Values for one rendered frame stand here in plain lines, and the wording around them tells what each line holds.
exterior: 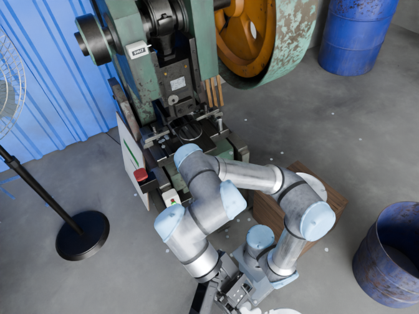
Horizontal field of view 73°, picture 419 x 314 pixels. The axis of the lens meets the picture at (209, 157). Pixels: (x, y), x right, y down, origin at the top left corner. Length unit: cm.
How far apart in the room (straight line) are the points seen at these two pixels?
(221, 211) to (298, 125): 218
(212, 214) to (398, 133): 245
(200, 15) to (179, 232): 89
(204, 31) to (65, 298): 177
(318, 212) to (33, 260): 199
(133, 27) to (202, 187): 72
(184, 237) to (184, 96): 94
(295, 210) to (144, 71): 79
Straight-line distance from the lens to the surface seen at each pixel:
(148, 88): 128
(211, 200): 59
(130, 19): 115
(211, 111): 167
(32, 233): 254
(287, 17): 112
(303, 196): 90
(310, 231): 89
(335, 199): 183
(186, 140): 149
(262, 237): 127
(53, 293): 223
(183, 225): 60
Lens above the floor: 183
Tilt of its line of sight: 49 degrees down
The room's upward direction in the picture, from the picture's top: 8 degrees counter-clockwise
